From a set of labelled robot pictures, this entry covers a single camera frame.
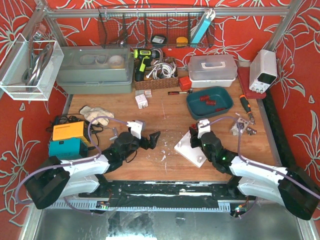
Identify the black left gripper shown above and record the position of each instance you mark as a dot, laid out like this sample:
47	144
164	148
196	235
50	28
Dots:
144	142

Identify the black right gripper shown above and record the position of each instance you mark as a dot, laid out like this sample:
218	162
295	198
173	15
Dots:
195	137

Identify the grey metal bracket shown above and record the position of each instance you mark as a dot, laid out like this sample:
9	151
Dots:
115	134

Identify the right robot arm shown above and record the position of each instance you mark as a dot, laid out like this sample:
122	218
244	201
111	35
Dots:
290	187

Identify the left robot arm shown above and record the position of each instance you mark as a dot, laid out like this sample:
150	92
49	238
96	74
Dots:
57	179

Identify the teal plastic tray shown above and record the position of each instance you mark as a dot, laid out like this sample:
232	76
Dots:
199	110

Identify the white power adapter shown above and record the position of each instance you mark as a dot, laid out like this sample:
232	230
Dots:
141	101

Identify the small metal parts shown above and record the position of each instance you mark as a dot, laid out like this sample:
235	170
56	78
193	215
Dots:
250	131

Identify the orange black screwdriver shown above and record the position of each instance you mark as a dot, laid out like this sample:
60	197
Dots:
247	107

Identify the white work glove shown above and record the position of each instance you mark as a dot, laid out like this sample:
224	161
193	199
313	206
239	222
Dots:
89	113

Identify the red small box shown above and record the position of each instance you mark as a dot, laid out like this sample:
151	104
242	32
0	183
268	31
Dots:
184	83

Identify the brown wicker basket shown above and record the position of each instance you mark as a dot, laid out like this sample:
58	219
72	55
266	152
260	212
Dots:
154	84

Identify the yellow box device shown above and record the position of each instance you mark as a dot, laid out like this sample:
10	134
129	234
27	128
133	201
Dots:
66	131

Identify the white clear toolbox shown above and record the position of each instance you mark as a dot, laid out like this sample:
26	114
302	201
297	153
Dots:
206	71

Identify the teal box device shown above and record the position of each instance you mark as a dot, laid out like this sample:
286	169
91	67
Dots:
68	149

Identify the grey plastic storage box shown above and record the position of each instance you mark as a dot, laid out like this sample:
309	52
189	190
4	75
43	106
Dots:
95	70

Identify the white power supply unit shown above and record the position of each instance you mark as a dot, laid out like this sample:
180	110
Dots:
262	71

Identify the black round tape measure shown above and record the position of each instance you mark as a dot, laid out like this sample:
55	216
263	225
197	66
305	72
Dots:
158	41

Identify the yellow tape measure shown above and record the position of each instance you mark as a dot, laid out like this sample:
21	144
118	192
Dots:
182	42

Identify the blue white board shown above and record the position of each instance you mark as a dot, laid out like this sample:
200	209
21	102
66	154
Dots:
200	29

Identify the white mesh hanging basket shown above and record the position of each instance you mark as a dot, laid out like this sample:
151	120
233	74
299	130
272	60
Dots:
29	70

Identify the white base plate with pegs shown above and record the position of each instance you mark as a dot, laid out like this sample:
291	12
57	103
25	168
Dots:
193	155

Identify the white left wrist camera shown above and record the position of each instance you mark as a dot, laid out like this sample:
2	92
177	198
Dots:
136	128

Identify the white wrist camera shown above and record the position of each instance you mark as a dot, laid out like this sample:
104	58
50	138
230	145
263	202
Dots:
136	128
203	126

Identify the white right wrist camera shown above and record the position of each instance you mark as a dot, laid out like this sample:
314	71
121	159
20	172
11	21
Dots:
203	126

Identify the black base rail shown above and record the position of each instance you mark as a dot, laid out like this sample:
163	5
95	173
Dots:
167	194

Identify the red handled small tool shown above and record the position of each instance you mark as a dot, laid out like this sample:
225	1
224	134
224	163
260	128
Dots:
177	92

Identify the black cable duct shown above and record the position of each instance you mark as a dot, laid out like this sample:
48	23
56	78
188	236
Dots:
286	156

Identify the green cordless drill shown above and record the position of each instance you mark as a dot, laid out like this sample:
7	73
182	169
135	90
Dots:
145	57

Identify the black wire wall basket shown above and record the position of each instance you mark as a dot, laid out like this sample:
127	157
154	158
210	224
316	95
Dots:
135	24

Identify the aluminium frame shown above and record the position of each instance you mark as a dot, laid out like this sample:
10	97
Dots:
18	18

